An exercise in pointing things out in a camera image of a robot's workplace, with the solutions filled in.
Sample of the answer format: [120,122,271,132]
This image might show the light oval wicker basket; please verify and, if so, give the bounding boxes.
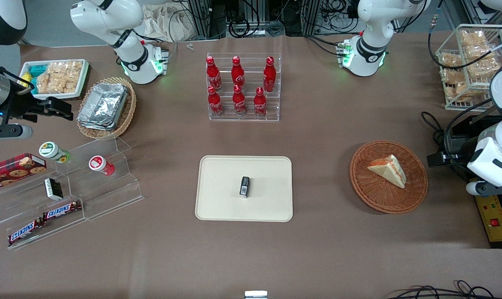
[76,77,137,140]

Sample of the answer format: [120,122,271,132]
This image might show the Snickers chocolate bar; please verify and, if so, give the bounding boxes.
[42,201,83,221]
[7,218,45,246]

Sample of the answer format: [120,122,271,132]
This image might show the triangular sandwich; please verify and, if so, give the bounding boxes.
[367,154,407,189]

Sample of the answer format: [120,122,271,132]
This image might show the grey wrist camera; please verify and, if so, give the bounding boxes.
[0,124,34,141]
[465,181,502,197]

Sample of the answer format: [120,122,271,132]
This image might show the stacked aluminium foil containers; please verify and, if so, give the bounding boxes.
[77,82,130,131]

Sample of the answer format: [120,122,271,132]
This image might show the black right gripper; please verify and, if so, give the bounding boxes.
[2,89,74,123]

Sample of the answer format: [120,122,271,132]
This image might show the rice cracker bags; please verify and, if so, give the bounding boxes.
[36,61,83,95]

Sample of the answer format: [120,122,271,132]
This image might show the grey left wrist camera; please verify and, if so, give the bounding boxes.
[465,181,502,197]

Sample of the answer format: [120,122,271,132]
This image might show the beige cloth bag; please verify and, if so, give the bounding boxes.
[141,3,198,42]

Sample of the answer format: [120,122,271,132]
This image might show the white rectangular tray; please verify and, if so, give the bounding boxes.
[18,59,90,101]

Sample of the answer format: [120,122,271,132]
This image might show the rice cracker bag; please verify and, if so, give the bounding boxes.
[439,53,470,103]
[460,30,502,80]

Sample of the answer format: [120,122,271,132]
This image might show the red cola bottle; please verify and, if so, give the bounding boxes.
[232,84,247,116]
[253,87,268,117]
[206,56,223,92]
[231,56,246,92]
[262,56,277,93]
[207,85,225,117]

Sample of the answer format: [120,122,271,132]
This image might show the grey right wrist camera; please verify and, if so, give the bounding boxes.
[0,124,34,141]

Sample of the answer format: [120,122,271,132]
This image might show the black and white small box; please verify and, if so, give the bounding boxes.
[44,178,64,201]

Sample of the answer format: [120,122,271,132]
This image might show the black cable bundle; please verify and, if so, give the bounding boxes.
[384,280,502,299]

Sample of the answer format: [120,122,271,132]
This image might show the yellow emergency stop box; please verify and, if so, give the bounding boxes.
[474,192,502,243]

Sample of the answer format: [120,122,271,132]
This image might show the clear acrylic step display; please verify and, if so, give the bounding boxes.
[0,136,145,251]

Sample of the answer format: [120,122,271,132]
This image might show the round brown wicker basket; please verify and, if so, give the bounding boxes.
[350,140,429,215]

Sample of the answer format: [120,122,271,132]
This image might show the green sunflower lid cup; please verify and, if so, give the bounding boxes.
[39,141,71,164]

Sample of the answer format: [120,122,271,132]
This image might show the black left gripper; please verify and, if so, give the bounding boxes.
[426,139,476,167]

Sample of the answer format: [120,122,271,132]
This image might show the red lid cup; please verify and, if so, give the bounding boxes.
[88,155,116,176]

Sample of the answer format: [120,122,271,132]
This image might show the red cookie box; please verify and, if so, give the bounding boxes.
[0,153,48,193]

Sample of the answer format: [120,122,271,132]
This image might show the white wire shelf rack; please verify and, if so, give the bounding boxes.
[436,24,502,111]

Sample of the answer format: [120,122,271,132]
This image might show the clear acrylic bottle rack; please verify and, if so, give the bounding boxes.
[206,52,282,122]

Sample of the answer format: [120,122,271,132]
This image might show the beige plastic tray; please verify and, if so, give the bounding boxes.
[195,155,294,223]

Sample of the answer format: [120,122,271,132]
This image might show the teal snack packets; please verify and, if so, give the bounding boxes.
[22,64,44,94]

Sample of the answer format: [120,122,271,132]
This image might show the aluminium profile frame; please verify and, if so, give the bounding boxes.
[186,0,226,40]
[462,0,502,26]
[301,0,323,36]

